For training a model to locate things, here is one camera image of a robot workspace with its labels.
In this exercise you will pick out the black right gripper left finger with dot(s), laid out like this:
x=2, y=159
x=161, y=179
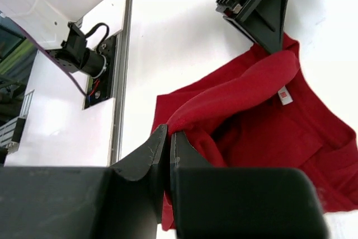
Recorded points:
x=120, y=201

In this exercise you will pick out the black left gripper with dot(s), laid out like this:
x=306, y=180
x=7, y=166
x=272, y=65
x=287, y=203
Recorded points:
x=261, y=21

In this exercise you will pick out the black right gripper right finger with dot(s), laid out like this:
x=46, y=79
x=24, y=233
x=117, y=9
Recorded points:
x=212, y=202

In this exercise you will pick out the red t shirt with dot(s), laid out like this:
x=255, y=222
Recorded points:
x=257, y=111

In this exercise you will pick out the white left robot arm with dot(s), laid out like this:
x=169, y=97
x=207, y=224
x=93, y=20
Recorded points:
x=75, y=56

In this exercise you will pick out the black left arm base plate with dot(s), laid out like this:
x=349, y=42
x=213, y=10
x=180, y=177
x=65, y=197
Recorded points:
x=99, y=89

